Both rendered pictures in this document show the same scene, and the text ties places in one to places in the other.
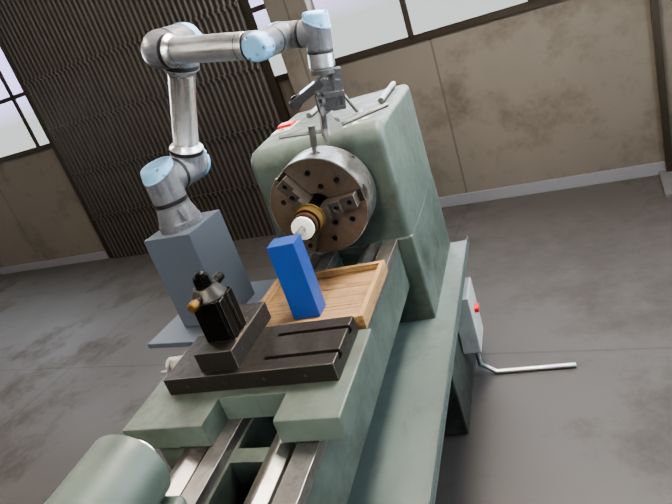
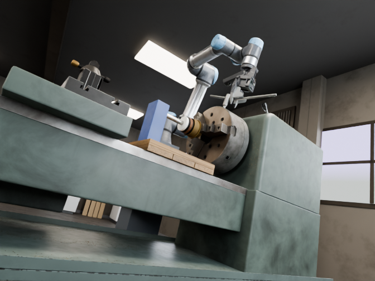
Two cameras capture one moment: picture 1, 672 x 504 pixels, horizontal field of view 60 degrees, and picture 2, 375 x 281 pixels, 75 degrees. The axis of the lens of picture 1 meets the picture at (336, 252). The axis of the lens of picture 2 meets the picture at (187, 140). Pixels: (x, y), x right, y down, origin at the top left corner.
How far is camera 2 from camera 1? 1.26 m
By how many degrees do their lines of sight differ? 50
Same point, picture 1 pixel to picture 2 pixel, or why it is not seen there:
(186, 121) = (191, 103)
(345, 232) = (211, 154)
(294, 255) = (154, 107)
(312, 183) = (211, 120)
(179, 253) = not seen: hidden behind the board
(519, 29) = not seen: outside the picture
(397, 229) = (250, 182)
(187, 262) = not seen: hidden behind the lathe
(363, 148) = (254, 123)
